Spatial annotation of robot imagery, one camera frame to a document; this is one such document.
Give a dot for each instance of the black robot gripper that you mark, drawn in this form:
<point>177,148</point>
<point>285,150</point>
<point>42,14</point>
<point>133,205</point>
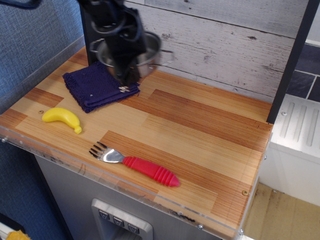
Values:
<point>123,33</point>

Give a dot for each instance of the stainless steel pot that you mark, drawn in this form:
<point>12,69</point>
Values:
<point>146,63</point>

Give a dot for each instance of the dark purple folded towel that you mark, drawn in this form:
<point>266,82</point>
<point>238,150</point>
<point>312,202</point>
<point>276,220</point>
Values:
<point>94,87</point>

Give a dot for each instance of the yellow toy banana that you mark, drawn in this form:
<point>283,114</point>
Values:
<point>63,115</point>

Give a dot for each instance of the clear acrylic table edge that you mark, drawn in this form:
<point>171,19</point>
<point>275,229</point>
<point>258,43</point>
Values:
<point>207,205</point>

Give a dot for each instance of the grey dispenser panel with buttons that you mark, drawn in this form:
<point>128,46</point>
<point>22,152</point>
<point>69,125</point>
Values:
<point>115,224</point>

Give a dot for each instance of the white toy sink unit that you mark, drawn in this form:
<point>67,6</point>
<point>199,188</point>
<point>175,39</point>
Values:
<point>292,158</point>

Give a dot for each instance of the yellow object bottom left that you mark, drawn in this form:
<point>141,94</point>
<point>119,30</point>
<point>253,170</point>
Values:
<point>17,235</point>

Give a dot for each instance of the fork with red handle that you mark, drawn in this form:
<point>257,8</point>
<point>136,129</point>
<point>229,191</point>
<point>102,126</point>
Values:
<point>154,171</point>

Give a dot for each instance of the black vertical post right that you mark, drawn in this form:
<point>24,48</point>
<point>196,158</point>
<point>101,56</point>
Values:
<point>303,31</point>

